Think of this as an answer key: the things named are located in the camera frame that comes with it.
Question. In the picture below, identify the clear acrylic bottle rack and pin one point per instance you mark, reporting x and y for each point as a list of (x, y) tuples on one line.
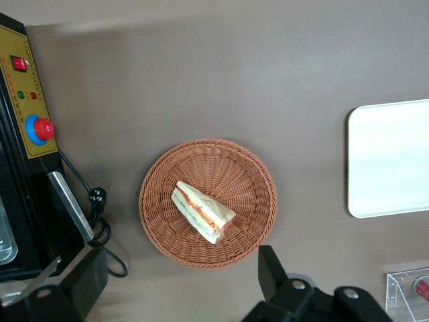
[(402, 302)]

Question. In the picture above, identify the brown round wicker basket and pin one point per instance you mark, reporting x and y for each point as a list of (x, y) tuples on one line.
[(234, 167)]

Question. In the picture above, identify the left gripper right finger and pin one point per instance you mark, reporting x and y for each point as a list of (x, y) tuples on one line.
[(271, 275)]

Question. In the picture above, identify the cream plastic tray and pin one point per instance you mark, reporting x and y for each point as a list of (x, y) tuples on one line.
[(388, 157)]

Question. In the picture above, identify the triangle sandwich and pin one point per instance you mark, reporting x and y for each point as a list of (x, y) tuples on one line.
[(201, 209)]

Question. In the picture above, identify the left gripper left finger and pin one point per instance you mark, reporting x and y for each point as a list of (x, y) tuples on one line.
[(83, 275)]

